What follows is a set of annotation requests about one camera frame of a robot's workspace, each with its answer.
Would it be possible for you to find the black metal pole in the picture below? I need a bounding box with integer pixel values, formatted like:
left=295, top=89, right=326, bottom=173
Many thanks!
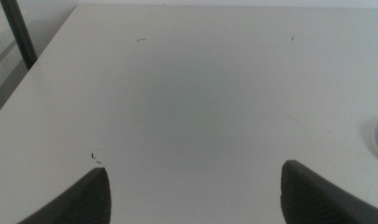
left=0, top=0, right=39, bottom=71

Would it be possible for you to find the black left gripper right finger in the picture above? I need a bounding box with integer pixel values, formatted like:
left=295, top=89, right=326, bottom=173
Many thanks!
left=280, top=159, right=378, bottom=224

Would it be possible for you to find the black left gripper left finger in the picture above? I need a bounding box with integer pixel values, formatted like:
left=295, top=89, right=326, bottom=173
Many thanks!
left=16, top=167, right=112, bottom=224

